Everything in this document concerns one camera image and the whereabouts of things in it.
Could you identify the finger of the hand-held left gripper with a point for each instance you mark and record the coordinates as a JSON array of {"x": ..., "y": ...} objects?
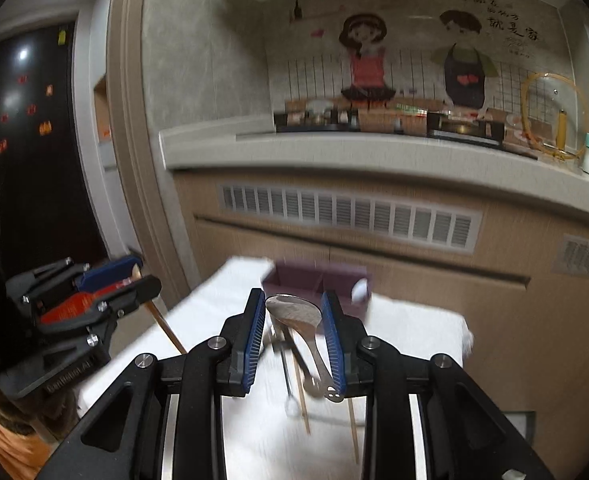
[
  {"x": 109, "y": 272},
  {"x": 137, "y": 294}
]

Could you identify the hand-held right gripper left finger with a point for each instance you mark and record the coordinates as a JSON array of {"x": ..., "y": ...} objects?
[{"x": 252, "y": 345}]

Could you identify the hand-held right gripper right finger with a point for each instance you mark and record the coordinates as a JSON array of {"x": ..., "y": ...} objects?
[{"x": 333, "y": 345}]

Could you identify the small metal spoon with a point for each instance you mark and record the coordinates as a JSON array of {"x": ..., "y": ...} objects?
[{"x": 304, "y": 365}]

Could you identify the thin metal fork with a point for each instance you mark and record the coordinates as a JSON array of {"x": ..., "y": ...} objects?
[{"x": 288, "y": 375}]

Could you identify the wooden spoon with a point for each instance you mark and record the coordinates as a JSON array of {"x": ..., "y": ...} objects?
[{"x": 167, "y": 330}]

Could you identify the large metal spoon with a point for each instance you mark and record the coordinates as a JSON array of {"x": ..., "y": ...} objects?
[{"x": 294, "y": 312}]

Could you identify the wooden chopstick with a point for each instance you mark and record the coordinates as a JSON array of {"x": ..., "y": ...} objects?
[
  {"x": 304, "y": 405},
  {"x": 353, "y": 430}
]

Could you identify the purple utensil organizer box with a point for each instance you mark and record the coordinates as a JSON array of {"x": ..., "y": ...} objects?
[{"x": 299, "y": 280}]

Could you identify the person's left forearm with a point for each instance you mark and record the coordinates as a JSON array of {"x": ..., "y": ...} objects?
[{"x": 9, "y": 440}]

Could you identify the white spoon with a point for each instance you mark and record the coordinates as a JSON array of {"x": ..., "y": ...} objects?
[{"x": 360, "y": 292}]

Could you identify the white cloth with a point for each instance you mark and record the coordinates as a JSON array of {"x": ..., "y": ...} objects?
[{"x": 414, "y": 330}]

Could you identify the long white vent grille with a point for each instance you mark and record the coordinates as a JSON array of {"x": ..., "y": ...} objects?
[{"x": 349, "y": 217}]

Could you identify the dark door with red stickers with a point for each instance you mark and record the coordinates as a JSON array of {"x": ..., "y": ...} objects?
[{"x": 29, "y": 160}]

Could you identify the cardboard box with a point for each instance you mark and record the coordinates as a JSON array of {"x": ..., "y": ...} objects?
[{"x": 104, "y": 125}]

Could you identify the white kitchen countertop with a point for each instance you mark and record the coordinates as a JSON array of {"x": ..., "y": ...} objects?
[{"x": 324, "y": 152}]

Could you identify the small white vent grille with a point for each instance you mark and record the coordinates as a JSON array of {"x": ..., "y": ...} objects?
[{"x": 587, "y": 255}]

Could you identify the glass pot lid yellow rim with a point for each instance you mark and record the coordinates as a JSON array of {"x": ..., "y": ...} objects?
[{"x": 562, "y": 130}]

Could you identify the beige door frame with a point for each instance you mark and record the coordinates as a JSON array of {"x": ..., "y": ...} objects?
[{"x": 129, "y": 110}]

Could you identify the cartoon wall poster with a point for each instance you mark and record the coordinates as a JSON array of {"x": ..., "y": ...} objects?
[{"x": 414, "y": 75}]

